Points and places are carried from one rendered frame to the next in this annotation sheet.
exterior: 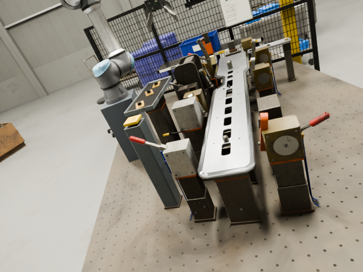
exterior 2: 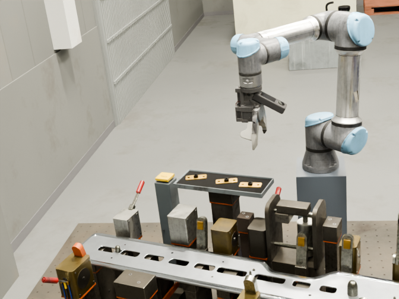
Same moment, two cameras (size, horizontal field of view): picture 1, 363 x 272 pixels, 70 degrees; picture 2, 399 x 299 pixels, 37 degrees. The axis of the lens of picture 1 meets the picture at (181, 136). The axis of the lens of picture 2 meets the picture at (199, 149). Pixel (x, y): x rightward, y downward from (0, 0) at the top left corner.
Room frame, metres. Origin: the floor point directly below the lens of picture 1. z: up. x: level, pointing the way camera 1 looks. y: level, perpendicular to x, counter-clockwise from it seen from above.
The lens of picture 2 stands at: (1.37, -2.04, 2.18)
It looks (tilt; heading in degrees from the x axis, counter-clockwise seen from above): 23 degrees down; 97
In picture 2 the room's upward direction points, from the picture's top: 6 degrees counter-clockwise
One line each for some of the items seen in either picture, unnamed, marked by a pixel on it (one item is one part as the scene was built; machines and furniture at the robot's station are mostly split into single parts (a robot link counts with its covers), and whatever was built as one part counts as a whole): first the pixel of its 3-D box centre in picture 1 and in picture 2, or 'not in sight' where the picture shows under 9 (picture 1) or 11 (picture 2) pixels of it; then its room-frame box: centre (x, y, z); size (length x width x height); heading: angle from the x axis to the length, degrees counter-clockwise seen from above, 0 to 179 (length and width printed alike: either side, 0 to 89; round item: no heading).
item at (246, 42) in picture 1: (251, 62); not in sight; (1.94, -0.73, 0.88); 0.08 x 0.08 x 0.36; 69
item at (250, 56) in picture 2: not in sight; (249, 56); (1.34, -0.12, 1.69); 0.09 x 0.08 x 0.11; 41
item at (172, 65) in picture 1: (208, 53); not in sight; (2.21, -0.48, 1.02); 0.90 x 0.22 x 0.03; 69
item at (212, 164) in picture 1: (230, 89); (244, 276); (1.27, -0.34, 1.00); 1.38 x 0.22 x 0.02; 159
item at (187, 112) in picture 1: (195, 142); (189, 255); (1.05, -0.05, 0.90); 0.13 x 0.08 x 0.41; 69
